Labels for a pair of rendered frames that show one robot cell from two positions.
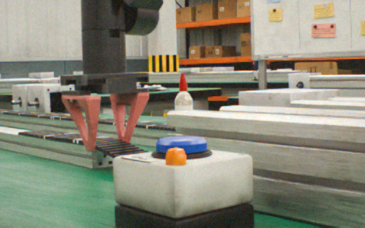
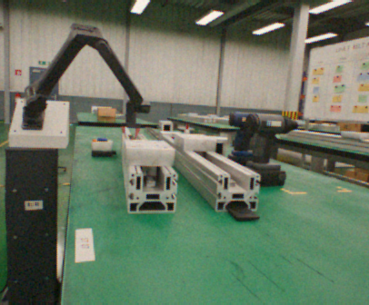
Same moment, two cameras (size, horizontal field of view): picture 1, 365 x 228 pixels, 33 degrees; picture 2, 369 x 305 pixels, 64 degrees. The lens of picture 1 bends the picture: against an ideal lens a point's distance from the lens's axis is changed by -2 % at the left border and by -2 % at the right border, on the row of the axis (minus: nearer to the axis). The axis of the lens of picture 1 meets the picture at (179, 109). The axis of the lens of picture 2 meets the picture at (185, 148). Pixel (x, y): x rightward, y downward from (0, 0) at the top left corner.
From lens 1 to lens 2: 0.97 m
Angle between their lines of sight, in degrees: 26
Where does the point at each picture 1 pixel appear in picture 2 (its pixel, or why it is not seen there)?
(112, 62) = (130, 120)
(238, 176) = (107, 146)
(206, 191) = (99, 147)
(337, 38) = (341, 113)
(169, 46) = (293, 107)
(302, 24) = (326, 104)
